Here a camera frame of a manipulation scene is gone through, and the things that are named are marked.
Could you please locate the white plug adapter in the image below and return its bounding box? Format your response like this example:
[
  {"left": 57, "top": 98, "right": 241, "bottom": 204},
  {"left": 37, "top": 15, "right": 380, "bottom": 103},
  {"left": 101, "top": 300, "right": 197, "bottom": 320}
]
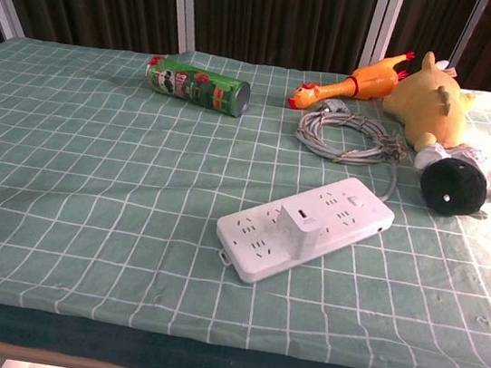
[{"left": 272, "top": 203, "right": 323, "bottom": 262}]

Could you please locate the white power strip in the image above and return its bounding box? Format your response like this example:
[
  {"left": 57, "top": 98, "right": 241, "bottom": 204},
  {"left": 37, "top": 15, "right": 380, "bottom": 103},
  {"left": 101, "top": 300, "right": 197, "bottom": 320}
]
[{"left": 207, "top": 159, "right": 400, "bottom": 303}]

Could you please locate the green chips can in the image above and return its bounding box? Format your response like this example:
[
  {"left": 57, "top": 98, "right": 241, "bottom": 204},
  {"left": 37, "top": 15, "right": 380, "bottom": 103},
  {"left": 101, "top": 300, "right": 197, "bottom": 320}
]
[{"left": 140, "top": 53, "right": 255, "bottom": 121}]

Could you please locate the green checked tablecloth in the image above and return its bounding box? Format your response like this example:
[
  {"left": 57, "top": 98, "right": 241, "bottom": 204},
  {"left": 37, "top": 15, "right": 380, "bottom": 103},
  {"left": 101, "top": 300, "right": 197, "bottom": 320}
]
[{"left": 0, "top": 23, "right": 491, "bottom": 368}]

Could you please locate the orange rubber chicken toy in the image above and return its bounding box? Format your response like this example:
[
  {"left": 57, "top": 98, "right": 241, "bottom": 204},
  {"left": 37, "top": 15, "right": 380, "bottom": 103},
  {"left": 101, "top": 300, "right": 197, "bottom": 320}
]
[{"left": 286, "top": 35, "right": 417, "bottom": 126}]

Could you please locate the yellow plush toy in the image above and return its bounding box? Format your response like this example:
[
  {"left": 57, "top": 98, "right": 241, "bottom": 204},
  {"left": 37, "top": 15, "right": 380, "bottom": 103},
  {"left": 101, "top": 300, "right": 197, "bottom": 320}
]
[{"left": 376, "top": 45, "right": 483, "bottom": 158}]

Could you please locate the black haired plush doll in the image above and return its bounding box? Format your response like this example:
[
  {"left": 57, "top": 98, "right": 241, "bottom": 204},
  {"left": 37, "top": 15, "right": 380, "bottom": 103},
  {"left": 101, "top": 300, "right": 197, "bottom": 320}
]
[{"left": 407, "top": 137, "right": 491, "bottom": 223}]

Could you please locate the grey coiled power cable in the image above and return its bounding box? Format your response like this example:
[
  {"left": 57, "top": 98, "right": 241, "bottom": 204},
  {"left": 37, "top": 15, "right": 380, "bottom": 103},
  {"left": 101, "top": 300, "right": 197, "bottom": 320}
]
[{"left": 287, "top": 94, "right": 415, "bottom": 203}]

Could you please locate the thin white frame post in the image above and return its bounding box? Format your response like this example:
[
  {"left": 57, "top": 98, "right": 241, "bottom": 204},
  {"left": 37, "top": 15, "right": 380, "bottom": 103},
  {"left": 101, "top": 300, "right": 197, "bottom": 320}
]
[{"left": 451, "top": 0, "right": 491, "bottom": 74}]

